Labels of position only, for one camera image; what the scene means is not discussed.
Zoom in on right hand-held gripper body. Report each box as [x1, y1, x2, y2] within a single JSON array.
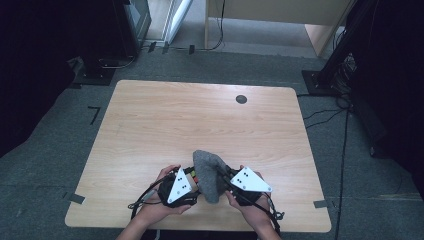
[[228, 166, 273, 206]]

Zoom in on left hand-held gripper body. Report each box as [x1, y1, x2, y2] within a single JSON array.
[[158, 167, 201, 208]]

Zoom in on grey fuzzy cloth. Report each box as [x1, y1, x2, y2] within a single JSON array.
[[192, 149, 231, 204]]

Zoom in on multicoloured puzzle cube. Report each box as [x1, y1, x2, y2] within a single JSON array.
[[184, 165, 200, 186]]

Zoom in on person's left hand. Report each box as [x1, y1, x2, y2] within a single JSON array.
[[137, 164, 192, 225]]

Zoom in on person's right hand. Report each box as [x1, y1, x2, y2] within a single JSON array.
[[225, 193, 273, 231]]

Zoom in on black metal stand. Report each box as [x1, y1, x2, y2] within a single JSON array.
[[301, 0, 379, 98]]

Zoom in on white door panel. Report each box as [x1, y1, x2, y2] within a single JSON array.
[[162, 0, 194, 44]]

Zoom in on light wooden desk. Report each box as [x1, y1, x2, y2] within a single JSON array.
[[203, 0, 356, 58]]

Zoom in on black cabinet with glass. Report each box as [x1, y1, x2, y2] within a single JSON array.
[[111, 0, 153, 59]]

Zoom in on dark curtain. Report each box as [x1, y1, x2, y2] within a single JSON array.
[[0, 0, 114, 159], [346, 0, 424, 201]]

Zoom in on left hand-held gripper cable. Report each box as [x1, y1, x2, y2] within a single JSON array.
[[128, 171, 176, 221]]

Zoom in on hand-held gripper cable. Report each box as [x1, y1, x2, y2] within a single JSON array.
[[128, 171, 176, 221], [254, 193, 285, 236]]

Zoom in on right hand-held gripper cable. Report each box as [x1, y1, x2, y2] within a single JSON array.
[[254, 193, 285, 236]]

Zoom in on long black floor cable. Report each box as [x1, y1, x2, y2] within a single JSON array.
[[334, 109, 350, 240]]

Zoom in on black floor cables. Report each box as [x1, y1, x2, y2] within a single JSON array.
[[296, 93, 349, 130]]

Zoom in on black cable bundle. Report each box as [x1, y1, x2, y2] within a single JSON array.
[[333, 53, 358, 109]]

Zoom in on black stand base with cable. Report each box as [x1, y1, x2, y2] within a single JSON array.
[[71, 54, 136, 87]]

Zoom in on black hanging cable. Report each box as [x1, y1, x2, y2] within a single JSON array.
[[199, 0, 226, 52]]

